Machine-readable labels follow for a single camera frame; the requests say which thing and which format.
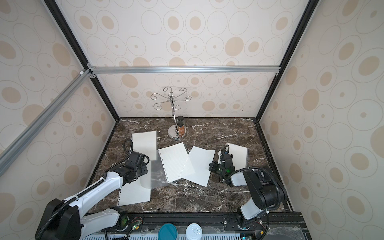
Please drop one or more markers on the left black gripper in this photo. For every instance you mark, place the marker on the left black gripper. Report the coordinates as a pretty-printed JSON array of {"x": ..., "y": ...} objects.
[{"x": 145, "y": 169}]

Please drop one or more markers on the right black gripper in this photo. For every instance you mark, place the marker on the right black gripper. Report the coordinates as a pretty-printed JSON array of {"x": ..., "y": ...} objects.
[{"x": 221, "y": 165}]

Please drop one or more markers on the torn lined paper sheet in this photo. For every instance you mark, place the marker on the torn lined paper sheet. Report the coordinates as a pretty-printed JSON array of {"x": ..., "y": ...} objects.
[{"x": 133, "y": 193}]

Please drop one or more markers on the large white spiral notebook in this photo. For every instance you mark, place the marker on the large white spiral notebook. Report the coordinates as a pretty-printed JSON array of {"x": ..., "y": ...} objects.
[{"x": 146, "y": 143}]

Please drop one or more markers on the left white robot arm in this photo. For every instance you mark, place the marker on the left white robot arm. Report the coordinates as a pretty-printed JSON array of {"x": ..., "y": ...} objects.
[{"x": 68, "y": 219}]

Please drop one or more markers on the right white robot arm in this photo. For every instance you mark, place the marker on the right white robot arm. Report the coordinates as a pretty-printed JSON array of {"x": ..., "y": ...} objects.
[{"x": 266, "y": 190}]

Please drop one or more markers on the brown spice bottle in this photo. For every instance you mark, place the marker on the brown spice bottle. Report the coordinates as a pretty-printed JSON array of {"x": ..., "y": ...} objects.
[{"x": 181, "y": 128}]

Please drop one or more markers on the white round lid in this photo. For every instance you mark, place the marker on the white round lid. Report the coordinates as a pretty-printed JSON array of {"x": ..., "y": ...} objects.
[{"x": 194, "y": 232}]

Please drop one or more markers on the teal round lid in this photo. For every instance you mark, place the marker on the teal round lid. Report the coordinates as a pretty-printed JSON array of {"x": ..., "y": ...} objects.
[{"x": 168, "y": 232}]

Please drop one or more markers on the chrome hook stand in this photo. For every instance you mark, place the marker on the chrome hook stand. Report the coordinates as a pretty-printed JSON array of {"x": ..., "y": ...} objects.
[{"x": 173, "y": 131}]

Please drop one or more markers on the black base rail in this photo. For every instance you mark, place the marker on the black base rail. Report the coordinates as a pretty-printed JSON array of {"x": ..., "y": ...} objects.
[{"x": 216, "y": 226}]

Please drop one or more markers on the horizontal aluminium rail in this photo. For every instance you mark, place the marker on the horizontal aluminium rail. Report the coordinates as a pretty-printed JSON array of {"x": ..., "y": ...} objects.
[{"x": 189, "y": 69}]

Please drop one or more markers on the diagonal aluminium rail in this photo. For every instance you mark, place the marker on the diagonal aluminium rail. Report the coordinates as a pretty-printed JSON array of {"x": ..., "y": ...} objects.
[{"x": 24, "y": 139}]

